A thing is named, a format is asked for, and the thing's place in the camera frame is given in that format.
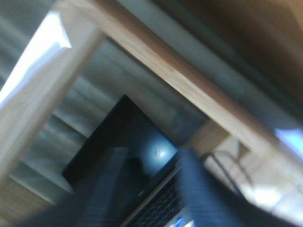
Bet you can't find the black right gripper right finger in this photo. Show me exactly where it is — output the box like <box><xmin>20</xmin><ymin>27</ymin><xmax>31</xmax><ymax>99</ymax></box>
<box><xmin>177</xmin><ymin>147</ymin><xmax>294</xmax><ymax>227</ymax></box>

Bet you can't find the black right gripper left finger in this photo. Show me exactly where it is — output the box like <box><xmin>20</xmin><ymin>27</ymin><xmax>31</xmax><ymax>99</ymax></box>
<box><xmin>16</xmin><ymin>148</ymin><xmax>147</xmax><ymax>227</ymax></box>

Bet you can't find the grey laptop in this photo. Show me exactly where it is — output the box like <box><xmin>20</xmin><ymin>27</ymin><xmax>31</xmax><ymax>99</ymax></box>
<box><xmin>62</xmin><ymin>96</ymin><xmax>187</xmax><ymax>227</ymax></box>

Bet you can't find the wooden shelf unit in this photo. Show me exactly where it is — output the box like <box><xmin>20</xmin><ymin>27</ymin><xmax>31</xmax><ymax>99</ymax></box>
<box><xmin>0</xmin><ymin>0</ymin><xmax>303</xmax><ymax>226</ymax></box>

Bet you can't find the black cable right of laptop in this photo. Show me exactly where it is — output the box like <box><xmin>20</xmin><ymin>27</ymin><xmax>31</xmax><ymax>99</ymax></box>
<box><xmin>203</xmin><ymin>152</ymin><xmax>247</xmax><ymax>199</ymax></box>

